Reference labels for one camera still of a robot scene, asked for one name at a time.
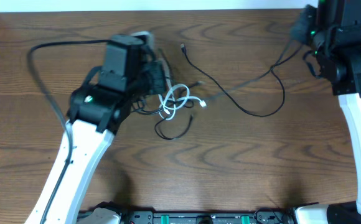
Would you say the long black USB cable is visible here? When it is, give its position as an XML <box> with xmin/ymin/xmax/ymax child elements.
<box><xmin>180</xmin><ymin>39</ymin><xmax>303</xmax><ymax>118</ymax></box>

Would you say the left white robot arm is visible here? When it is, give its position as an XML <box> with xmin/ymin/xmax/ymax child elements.
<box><xmin>26</xmin><ymin>67</ymin><xmax>132</xmax><ymax>223</ymax></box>

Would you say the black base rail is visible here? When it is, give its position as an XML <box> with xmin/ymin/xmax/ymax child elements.
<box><xmin>77</xmin><ymin>202</ymin><xmax>296</xmax><ymax>224</ymax></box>

